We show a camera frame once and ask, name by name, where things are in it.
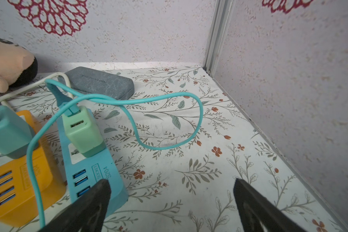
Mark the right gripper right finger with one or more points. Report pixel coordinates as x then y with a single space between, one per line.
257 214

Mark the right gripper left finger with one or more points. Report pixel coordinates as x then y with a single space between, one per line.
86 214

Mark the teal power strip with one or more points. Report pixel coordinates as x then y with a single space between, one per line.
83 173

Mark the orange power strip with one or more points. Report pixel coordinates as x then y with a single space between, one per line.
18 204

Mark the plush boy doll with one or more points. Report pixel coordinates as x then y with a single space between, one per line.
18 66

